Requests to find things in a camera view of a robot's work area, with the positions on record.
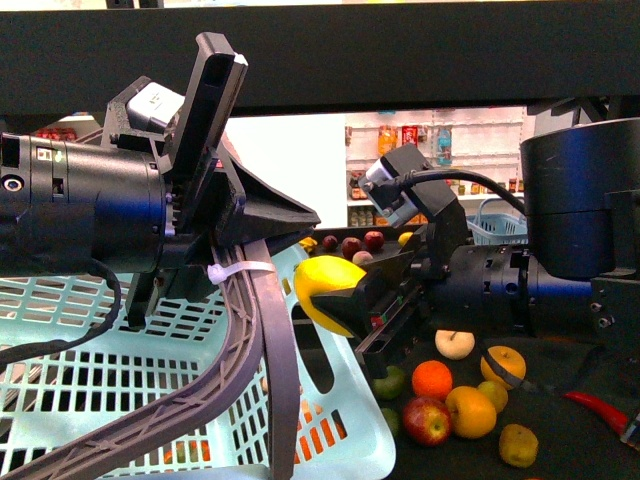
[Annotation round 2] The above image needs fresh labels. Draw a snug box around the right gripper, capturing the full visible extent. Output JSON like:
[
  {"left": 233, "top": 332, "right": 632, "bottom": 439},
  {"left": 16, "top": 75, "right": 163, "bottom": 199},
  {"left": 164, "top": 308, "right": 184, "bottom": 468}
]
[{"left": 311, "top": 202, "right": 530, "bottom": 379}]

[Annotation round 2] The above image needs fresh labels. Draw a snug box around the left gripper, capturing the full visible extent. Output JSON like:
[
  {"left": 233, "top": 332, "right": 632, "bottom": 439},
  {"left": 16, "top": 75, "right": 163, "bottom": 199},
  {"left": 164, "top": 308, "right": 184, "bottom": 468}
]
[{"left": 101, "top": 32, "right": 320, "bottom": 328}]

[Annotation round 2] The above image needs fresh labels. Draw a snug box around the yellow lemon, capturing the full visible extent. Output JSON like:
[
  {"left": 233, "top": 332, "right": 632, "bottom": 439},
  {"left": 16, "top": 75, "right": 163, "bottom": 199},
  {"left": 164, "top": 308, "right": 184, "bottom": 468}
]
[
  {"left": 293, "top": 255, "right": 366, "bottom": 338},
  {"left": 398, "top": 231, "right": 414, "bottom": 247}
]

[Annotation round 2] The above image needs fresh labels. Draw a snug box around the black metal shelf rack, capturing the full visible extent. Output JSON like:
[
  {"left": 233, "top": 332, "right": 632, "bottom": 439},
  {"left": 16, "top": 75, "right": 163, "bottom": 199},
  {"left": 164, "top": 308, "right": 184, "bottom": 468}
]
[{"left": 1, "top": 1, "right": 639, "bottom": 479}]

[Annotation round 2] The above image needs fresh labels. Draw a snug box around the white shelf with bottles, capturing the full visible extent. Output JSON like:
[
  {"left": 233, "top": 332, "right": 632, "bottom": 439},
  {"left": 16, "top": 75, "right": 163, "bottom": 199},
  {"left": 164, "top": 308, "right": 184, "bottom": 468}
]
[{"left": 345, "top": 107, "right": 534, "bottom": 226}]

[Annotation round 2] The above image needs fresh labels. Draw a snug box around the far pink peach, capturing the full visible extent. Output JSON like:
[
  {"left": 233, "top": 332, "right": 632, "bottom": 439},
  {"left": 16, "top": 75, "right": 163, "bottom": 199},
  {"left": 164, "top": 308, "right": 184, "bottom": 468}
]
[{"left": 351, "top": 250, "right": 374, "bottom": 266}]

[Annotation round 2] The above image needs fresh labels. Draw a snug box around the yellow starfruit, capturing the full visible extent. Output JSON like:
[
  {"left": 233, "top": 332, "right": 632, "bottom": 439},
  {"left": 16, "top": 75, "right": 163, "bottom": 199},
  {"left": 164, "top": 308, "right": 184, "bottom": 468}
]
[{"left": 299, "top": 237, "right": 318, "bottom": 254}]

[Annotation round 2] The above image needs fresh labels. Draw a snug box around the dark red apple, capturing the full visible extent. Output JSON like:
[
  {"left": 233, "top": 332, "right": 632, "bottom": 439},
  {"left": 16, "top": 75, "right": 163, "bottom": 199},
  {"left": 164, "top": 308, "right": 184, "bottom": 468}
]
[{"left": 363, "top": 230, "right": 385, "bottom": 253}]

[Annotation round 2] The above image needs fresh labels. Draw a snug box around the dark red plum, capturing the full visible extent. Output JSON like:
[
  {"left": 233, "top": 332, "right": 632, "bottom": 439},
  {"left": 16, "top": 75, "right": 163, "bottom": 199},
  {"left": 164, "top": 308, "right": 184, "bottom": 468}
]
[{"left": 322, "top": 235, "right": 339, "bottom": 252}]

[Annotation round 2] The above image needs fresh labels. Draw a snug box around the white zip tie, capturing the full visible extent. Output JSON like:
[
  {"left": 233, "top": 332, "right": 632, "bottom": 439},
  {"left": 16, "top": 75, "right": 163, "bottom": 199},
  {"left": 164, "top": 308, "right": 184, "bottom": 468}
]
[{"left": 206, "top": 260, "right": 277, "bottom": 285}]

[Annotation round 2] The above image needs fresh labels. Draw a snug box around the white pear with stem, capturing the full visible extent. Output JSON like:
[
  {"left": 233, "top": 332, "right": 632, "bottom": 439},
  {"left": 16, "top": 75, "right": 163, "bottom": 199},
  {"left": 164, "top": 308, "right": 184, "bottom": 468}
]
[{"left": 434, "top": 330, "right": 475, "bottom": 360}]

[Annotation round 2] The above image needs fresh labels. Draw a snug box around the dark green lime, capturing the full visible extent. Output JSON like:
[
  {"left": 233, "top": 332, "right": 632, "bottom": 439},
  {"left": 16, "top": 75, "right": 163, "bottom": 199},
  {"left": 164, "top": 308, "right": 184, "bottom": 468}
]
[{"left": 372, "top": 365, "right": 406, "bottom": 401}]

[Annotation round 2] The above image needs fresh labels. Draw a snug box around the mandarin orange near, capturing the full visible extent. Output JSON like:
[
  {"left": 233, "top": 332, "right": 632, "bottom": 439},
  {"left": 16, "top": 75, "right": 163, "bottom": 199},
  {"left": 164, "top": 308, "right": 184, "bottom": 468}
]
[{"left": 411, "top": 360, "right": 453, "bottom": 402}]

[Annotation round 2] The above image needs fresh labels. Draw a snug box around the small blue basket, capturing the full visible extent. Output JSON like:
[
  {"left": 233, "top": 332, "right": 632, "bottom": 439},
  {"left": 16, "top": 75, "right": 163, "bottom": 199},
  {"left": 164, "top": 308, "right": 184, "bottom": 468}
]
[{"left": 466, "top": 198, "right": 528, "bottom": 245}]

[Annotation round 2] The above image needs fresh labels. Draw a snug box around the red yellow apple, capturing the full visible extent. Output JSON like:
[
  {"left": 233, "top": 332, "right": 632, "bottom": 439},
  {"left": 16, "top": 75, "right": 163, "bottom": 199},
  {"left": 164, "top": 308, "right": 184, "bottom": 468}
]
[{"left": 401, "top": 396, "right": 452, "bottom": 447}]

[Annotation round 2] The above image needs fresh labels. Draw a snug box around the yellow-orange apple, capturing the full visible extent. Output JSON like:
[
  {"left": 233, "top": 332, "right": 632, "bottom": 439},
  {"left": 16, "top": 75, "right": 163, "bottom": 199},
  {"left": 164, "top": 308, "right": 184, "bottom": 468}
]
[{"left": 480, "top": 345, "right": 527, "bottom": 390}]

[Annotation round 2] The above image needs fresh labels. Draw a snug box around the orange persimmon yellow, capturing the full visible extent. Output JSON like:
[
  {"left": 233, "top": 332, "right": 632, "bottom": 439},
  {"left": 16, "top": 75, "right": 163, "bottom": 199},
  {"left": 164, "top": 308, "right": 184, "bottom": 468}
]
[{"left": 445, "top": 386, "right": 497, "bottom": 439}]

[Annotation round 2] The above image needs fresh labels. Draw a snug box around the red chili pepper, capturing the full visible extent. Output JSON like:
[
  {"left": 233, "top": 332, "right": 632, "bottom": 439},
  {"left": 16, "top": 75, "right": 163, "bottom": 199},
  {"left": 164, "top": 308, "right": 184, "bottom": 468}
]
[{"left": 562, "top": 391, "right": 628, "bottom": 436}]

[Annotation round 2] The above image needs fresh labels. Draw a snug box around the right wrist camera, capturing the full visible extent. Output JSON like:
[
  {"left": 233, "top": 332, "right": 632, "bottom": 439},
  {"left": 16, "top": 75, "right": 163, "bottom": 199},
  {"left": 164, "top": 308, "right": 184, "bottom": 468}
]
[{"left": 358, "top": 144, "right": 457, "bottom": 227}]

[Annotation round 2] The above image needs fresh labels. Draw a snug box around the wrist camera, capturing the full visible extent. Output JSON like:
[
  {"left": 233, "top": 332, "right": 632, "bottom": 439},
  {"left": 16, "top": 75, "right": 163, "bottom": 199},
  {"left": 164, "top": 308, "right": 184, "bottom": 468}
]
[
  {"left": 358, "top": 144, "right": 457, "bottom": 227},
  {"left": 126, "top": 82, "right": 184, "bottom": 133}
]

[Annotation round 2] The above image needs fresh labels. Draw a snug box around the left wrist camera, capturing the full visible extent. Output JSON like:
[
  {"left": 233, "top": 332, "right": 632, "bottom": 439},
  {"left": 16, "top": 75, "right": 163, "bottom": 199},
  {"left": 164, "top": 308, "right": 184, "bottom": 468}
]
[{"left": 126, "top": 82, "right": 184, "bottom": 133}]

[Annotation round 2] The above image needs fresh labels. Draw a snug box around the black cable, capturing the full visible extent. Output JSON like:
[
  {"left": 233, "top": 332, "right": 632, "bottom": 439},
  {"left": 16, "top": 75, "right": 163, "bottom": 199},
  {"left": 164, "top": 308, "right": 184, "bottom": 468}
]
[{"left": 0, "top": 257, "right": 124, "bottom": 374}]

